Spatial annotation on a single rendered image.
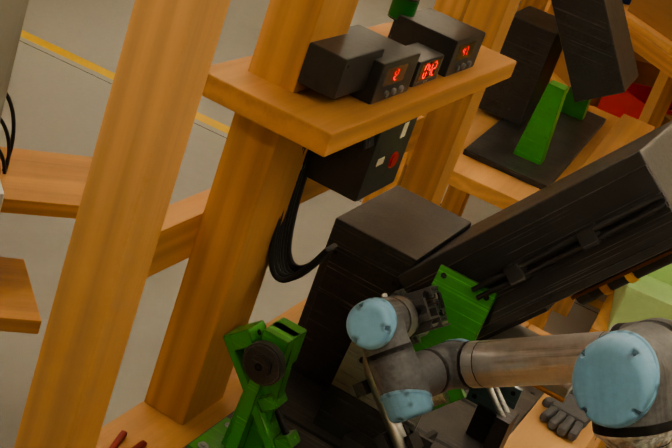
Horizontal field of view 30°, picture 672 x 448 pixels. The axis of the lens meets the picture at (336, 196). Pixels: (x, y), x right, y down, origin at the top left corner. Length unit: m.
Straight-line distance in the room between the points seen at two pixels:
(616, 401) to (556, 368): 0.24
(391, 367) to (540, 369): 0.22
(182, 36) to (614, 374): 0.71
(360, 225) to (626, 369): 0.85
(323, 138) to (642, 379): 0.59
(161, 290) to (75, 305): 2.71
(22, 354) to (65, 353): 2.13
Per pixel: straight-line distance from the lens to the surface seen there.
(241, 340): 2.11
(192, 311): 2.20
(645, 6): 5.79
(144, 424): 2.27
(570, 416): 2.74
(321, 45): 1.98
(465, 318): 2.26
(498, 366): 1.96
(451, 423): 2.56
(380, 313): 1.90
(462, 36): 2.41
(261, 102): 1.93
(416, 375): 1.94
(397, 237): 2.39
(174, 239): 2.09
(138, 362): 4.10
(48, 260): 4.54
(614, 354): 1.68
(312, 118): 1.92
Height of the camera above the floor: 2.16
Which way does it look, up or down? 22 degrees down
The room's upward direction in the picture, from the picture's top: 20 degrees clockwise
